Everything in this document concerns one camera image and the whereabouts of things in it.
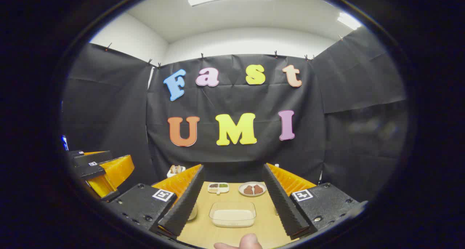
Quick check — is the white round plate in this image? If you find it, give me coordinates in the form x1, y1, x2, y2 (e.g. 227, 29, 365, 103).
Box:
238, 181, 267, 197

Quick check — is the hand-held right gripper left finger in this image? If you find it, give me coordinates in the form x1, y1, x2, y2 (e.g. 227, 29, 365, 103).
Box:
107, 164, 205, 238

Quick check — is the white toaster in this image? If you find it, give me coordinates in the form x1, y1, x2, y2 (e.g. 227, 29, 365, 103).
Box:
167, 165, 186, 178

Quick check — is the white divided dish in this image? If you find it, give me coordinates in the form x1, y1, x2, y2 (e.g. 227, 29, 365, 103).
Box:
207, 182, 230, 194

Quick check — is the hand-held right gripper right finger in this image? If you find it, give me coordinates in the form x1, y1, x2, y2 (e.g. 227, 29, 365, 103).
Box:
262, 163, 368, 240

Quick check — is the black backdrop cloth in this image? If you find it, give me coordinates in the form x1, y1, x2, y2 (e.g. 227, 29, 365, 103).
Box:
62, 27, 409, 206

